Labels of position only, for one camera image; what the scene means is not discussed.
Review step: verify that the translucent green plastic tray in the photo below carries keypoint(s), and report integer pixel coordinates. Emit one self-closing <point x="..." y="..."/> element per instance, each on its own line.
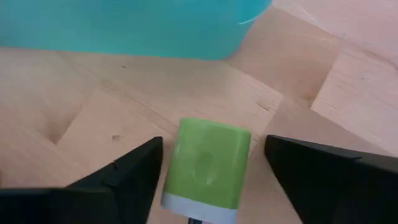
<point x="124" y="25"/>

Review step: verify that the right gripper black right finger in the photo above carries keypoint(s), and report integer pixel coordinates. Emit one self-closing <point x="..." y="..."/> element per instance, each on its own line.
<point x="342" y="193"/>

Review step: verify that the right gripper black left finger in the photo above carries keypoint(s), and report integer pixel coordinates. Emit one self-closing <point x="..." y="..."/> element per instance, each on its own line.
<point x="77" y="205"/>

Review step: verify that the green and white wall charger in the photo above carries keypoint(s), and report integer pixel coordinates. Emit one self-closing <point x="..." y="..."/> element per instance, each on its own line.
<point x="205" y="161"/>

